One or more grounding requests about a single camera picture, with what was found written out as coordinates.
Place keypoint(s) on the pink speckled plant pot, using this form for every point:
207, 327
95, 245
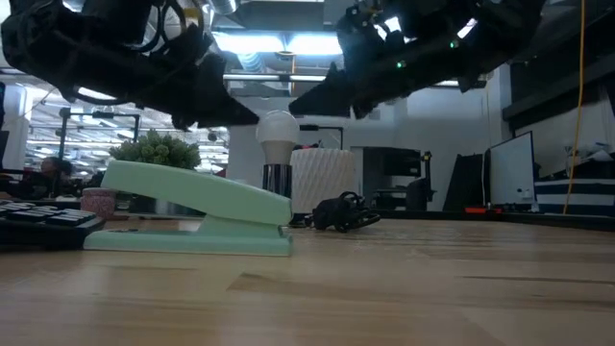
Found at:
98, 203

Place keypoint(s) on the black monitor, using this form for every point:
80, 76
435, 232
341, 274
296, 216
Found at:
391, 162

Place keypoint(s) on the white ribbed pen cup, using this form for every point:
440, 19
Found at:
322, 178

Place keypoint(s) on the person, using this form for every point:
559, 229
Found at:
53, 173

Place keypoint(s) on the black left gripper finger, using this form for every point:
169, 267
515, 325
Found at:
218, 106

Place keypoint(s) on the black desk calculator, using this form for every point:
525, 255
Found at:
43, 226

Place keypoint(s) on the blue white striped box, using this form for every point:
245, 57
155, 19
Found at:
574, 194

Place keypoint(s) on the black aluminium table frame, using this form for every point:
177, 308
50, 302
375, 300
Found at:
528, 219

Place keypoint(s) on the black metal gantry stand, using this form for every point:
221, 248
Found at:
65, 139

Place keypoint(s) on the black upright panel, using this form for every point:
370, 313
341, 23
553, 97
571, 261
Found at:
463, 185

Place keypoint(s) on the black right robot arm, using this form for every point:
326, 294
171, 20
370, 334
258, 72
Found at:
504, 29

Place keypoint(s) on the mint green stapler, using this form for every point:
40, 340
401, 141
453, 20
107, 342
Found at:
202, 197

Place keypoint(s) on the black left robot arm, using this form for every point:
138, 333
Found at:
57, 48

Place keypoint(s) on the green succulent plant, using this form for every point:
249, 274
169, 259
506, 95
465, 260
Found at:
154, 151

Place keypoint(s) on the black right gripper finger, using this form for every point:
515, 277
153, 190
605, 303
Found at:
331, 98

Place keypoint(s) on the white board with dark frame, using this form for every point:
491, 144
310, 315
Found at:
511, 168

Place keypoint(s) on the white frosted lightbulb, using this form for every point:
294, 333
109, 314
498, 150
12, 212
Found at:
277, 134

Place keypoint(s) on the black office chair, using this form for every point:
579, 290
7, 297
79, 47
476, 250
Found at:
420, 192

